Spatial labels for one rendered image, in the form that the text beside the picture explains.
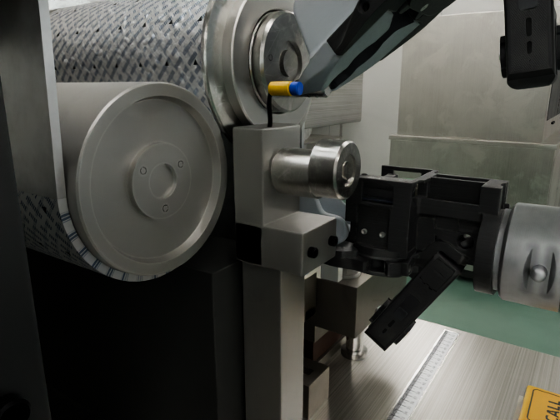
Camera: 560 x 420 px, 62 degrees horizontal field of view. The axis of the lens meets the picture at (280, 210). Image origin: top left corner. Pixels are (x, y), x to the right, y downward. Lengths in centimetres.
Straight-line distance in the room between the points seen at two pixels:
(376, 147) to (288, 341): 491
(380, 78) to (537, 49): 491
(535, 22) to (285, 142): 17
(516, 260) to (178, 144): 24
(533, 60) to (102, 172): 25
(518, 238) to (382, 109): 486
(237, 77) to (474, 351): 48
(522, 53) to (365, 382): 40
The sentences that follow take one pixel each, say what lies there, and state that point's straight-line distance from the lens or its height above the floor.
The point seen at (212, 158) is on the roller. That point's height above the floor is 118.
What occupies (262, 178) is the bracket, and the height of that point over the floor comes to 117.
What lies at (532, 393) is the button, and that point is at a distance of 58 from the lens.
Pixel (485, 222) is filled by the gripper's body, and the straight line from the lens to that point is 37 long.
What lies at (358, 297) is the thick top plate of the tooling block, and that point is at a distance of 50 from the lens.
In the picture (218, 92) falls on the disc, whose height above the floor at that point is 123.
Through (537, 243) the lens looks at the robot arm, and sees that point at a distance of 36.
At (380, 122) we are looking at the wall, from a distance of 521.
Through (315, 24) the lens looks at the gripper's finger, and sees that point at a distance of 35.
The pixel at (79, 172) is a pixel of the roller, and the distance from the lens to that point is 26.
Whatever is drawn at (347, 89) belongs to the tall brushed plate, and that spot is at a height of 123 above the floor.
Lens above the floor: 123
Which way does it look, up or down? 15 degrees down
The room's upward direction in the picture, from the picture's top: straight up
